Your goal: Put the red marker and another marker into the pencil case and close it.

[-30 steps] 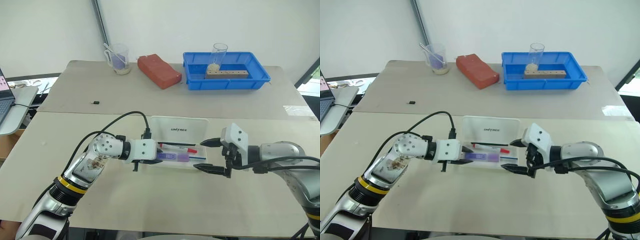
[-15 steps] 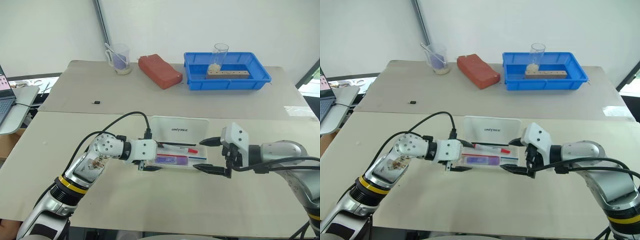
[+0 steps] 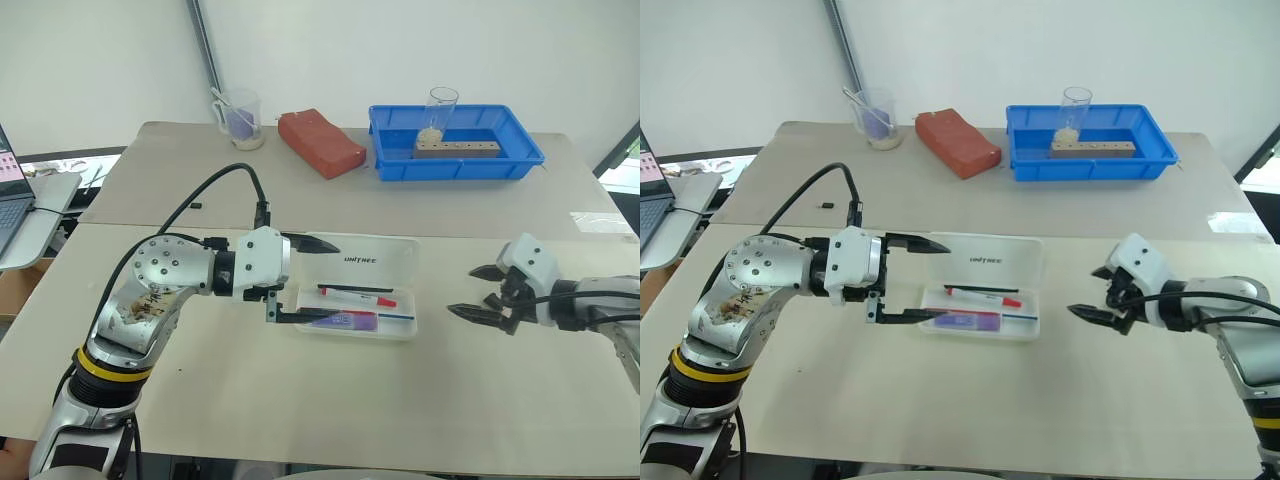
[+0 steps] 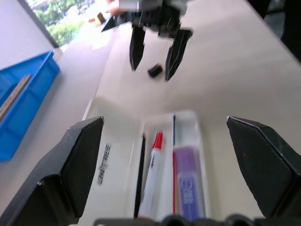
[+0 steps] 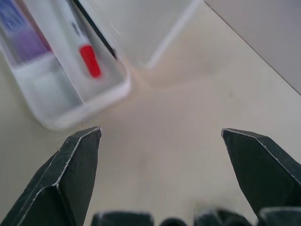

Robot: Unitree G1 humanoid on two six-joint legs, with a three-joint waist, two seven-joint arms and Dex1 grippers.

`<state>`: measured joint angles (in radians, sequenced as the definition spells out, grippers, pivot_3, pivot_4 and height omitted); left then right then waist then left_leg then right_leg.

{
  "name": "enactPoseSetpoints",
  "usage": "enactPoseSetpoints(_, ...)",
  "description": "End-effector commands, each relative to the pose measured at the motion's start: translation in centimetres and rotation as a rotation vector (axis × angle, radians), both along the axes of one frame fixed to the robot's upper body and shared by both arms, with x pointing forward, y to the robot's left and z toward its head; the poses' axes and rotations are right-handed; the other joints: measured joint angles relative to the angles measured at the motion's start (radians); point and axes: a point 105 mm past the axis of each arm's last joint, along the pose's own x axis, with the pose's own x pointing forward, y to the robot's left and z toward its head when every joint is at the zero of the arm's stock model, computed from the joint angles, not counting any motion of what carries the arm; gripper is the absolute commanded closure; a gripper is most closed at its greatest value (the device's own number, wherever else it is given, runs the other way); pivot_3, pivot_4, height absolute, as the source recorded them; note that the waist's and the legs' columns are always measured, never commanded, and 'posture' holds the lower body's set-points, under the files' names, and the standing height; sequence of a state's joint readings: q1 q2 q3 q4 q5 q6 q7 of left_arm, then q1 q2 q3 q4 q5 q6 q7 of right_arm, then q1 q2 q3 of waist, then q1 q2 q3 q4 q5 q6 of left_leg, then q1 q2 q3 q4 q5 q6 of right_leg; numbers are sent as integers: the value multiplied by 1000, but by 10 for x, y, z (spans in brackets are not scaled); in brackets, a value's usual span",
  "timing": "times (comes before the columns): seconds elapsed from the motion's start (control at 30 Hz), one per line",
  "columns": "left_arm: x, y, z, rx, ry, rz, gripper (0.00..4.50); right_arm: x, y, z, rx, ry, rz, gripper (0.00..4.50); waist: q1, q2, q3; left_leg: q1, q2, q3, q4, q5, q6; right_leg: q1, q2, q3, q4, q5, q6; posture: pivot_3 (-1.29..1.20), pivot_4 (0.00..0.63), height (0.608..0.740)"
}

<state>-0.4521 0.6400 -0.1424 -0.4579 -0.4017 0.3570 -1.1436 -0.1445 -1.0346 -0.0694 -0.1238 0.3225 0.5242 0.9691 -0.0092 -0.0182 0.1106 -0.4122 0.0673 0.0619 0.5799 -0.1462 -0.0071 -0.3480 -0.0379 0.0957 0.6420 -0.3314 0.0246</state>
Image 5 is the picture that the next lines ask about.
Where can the blue labelled item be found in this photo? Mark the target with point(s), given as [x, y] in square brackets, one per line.
[10, 14]

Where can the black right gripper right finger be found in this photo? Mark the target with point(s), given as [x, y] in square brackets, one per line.
[261, 169]

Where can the white plastic organizer tray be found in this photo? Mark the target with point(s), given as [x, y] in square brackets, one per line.
[70, 77]

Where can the white marker with red cap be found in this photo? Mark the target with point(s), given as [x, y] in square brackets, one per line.
[81, 40]

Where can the black marker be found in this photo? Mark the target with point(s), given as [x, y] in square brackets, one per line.
[94, 26]

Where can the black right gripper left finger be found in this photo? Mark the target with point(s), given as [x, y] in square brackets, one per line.
[68, 179]

